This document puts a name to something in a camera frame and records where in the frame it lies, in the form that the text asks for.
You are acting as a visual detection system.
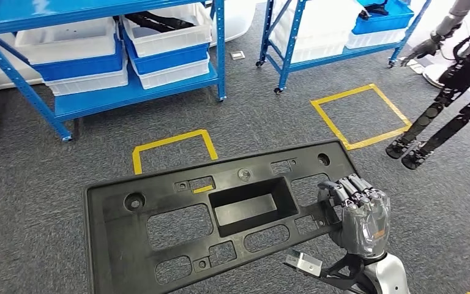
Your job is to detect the yellow floor tape square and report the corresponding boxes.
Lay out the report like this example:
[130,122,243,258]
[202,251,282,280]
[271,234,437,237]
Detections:
[132,129,218,194]
[310,83,413,151]

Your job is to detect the pale wrist camera on bracket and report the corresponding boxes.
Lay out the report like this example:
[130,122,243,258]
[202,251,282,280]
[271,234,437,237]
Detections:
[283,248,365,294]

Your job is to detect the black plastic part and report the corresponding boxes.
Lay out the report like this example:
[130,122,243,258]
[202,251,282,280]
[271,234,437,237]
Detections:
[125,11,195,33]
[358,0,390,20]

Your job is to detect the blue metal shelf rack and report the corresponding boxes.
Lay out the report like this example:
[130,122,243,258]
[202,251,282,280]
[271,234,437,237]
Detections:
[256,0,433,95]
[0,0,228,143]

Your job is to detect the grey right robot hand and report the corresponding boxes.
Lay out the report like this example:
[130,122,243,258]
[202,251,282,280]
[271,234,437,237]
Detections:
[317,173,392,260]

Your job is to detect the black plastic plate bracket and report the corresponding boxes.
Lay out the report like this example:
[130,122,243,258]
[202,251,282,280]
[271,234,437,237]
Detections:
[83,139,359,294]

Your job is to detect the black-legged humanoid robot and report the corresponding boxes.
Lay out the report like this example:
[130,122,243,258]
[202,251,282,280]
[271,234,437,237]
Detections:
[385,0,470,170]

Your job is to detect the large white plastic bin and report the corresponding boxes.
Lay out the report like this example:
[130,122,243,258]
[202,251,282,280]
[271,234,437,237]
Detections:
[269,0,362,64]

